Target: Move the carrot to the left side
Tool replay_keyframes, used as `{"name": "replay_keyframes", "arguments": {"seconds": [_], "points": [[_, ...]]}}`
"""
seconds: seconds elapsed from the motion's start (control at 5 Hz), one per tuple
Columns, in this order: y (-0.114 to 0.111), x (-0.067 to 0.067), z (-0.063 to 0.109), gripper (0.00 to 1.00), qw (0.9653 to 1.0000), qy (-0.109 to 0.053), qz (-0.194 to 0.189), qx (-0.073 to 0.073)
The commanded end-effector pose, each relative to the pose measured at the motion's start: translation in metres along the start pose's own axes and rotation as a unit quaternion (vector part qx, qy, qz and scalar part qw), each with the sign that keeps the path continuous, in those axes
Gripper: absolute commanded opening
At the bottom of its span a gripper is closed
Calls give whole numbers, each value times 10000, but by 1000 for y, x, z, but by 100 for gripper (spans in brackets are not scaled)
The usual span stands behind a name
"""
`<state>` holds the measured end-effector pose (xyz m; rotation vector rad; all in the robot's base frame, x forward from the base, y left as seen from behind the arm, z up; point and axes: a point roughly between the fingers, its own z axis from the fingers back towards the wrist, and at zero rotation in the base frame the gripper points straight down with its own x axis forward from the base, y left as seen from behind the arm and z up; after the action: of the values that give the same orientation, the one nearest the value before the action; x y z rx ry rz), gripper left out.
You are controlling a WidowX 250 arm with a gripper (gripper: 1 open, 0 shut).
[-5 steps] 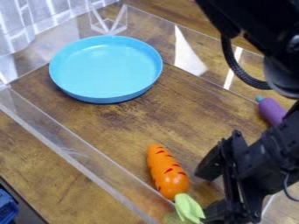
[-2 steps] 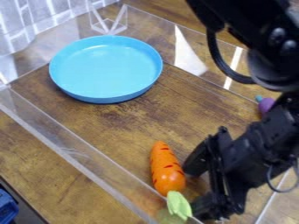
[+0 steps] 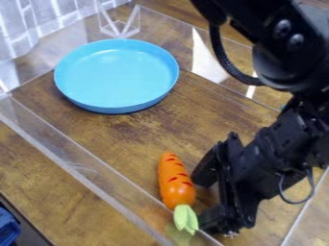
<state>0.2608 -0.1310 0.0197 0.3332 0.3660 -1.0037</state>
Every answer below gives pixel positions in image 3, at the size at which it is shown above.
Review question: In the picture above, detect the clear acrylic enclosure wall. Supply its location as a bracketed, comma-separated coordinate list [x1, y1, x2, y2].
[0, 0, 329, 246]

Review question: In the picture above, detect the orange toy carrot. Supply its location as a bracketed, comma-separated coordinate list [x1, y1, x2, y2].
[157, 152, 199, 235]

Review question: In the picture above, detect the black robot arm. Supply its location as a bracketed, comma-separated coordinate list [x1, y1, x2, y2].
[190, 0, 329, 236]

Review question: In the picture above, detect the blue plastic plate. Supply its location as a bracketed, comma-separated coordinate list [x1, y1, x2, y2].
[53, 39, 180, 114]

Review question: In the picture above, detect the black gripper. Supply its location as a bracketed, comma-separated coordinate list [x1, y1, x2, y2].
[188, 123, 318, 236]

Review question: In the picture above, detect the blue object at corner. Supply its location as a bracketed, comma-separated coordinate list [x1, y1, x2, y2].
[0, 208, 20, 246]

